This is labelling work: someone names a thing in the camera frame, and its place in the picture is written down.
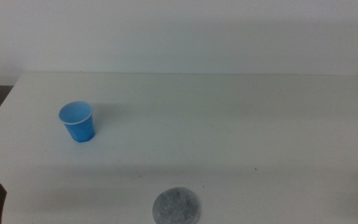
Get round grey cup mat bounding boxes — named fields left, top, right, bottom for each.
left=152, top=187, right=201, bottom=224

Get blue plastic cup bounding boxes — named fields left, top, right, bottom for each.
left=58, top=101, right=96, bottom=144

